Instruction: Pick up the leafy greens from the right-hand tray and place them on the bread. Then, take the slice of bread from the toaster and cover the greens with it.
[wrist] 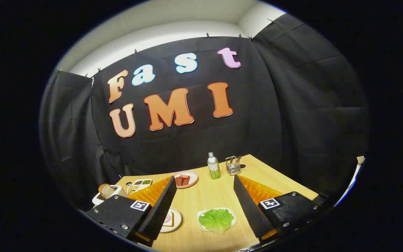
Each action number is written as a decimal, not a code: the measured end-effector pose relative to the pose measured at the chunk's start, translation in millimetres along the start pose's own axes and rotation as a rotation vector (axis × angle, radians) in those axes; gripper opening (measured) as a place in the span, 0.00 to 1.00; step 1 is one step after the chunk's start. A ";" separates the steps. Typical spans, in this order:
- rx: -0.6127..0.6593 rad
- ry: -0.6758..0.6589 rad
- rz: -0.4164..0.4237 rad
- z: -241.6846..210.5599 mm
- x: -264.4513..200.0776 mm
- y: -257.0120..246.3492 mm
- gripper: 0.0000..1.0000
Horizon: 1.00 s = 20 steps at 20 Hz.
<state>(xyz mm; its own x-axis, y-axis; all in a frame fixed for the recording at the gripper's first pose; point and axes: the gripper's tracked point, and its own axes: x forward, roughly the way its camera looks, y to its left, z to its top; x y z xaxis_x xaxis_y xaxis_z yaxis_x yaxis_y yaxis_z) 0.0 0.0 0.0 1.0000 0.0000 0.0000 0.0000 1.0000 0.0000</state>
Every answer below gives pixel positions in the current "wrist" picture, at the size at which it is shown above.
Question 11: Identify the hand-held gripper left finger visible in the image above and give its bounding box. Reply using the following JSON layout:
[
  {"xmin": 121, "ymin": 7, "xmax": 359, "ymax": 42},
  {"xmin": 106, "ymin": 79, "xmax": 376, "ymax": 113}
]
[{"xmin": 85, "ymin": 176, "xmax": 177, "ymax": 247}]

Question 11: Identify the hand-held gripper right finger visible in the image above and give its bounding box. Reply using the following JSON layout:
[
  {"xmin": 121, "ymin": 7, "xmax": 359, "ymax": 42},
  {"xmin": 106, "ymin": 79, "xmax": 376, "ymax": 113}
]
[{"xmin": 233, "ymin": 174, "xmax": 323, "ymax": 245}]

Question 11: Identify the green lettuce leaf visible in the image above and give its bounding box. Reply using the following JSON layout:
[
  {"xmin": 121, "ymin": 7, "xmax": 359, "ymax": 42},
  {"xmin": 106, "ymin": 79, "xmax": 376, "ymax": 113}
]
[{"xmin": 199, "ymin": 209, "xmax": 234, "ymax": 235}]

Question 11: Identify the white bread slice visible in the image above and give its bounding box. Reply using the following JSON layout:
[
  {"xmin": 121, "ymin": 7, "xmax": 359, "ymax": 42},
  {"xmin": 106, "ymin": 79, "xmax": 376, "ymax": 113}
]
[{"xmin": 98, "ymin": 183, "xmax": 116, "ymax": 200}]

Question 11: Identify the small toast slice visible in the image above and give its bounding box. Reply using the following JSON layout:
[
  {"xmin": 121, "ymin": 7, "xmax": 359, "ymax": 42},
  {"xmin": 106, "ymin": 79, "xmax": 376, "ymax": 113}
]
[{"xmin": 162, "ymin": 211, "xmax": 175, "ymax": 227}]

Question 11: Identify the round white plate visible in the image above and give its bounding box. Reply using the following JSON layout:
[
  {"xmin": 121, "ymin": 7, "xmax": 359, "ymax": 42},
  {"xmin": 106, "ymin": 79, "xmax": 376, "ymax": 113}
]
[{"xmin": 160, "ymin": 206, "xmax": 182, "ymax": 233}]

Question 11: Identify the white divided dish with beans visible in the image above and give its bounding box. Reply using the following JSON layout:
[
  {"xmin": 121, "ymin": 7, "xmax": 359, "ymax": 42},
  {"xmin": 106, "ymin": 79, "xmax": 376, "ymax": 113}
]
[{"xmin": 129, "ymin": 179, "xmax": 152, "ymax": 191}]

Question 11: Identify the square white plate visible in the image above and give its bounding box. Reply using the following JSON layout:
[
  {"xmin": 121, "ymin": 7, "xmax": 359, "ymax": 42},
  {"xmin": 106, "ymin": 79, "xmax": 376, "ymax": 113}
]
[{"xmin": 197, "ymin": 208, "xmax": 237, "ymax": 232}]

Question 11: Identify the pink plate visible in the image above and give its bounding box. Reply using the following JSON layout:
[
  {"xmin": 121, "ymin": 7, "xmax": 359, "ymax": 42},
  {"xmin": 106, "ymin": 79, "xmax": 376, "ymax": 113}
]
[{"xmin": 172, "ymin": 170, "xmax": 198, "ymax": 189}]

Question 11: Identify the white toaster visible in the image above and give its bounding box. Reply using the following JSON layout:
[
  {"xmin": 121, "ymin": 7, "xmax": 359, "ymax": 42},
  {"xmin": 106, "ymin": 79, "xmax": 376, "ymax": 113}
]
[{"xmin": 92, "ymin": 185, "xmax": 128, "ymax": 206}]

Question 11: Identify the green label metal bottle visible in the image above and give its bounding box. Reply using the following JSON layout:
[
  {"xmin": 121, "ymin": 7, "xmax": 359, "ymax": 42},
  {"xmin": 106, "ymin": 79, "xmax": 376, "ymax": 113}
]
[{"xmin": 207, "ymin": 152, "xmax": 221, "ymax": 180}]

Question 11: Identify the black backdrop cloth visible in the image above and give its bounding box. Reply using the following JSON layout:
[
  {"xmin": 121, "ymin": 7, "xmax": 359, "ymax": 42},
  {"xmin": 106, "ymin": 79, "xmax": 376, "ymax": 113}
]
[{"xmin": 39, "ymin": 13, "xmax": 369, "ymax": 210}]

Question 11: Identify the wire basket with sticks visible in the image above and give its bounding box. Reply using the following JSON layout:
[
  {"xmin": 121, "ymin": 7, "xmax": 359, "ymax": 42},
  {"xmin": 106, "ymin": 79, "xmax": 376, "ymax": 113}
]
[{"xmin": 225, "ymin": 156, "xmax": 241, "ymax": 176}]

